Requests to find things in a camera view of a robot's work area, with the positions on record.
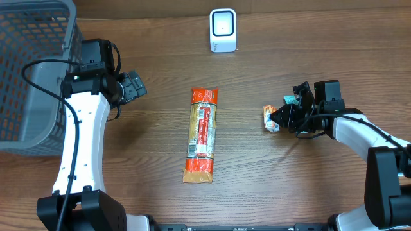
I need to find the white barcode scanner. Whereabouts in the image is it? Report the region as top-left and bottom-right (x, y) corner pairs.
(209, 8), (237, 53)

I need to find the orange tissue pack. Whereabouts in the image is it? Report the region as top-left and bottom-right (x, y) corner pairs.
(263, 105), (280, 133)

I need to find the red orange snack bag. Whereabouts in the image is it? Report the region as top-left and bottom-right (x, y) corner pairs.
(182, 88), (219, 184)

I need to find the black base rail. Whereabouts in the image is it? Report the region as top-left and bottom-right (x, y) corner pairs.
(150, 223), (333, 231)

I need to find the teal wet wipes pack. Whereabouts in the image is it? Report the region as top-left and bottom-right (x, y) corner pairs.
(283, 95), (300, 105)

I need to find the grey plastic shopping basket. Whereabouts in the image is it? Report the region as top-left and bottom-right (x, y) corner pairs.
(1, 0), (83, 156)

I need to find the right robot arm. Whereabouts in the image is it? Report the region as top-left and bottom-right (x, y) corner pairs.
(263, 80), (410, 230)

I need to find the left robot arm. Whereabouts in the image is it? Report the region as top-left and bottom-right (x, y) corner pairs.
(37, 39), (152, 231)

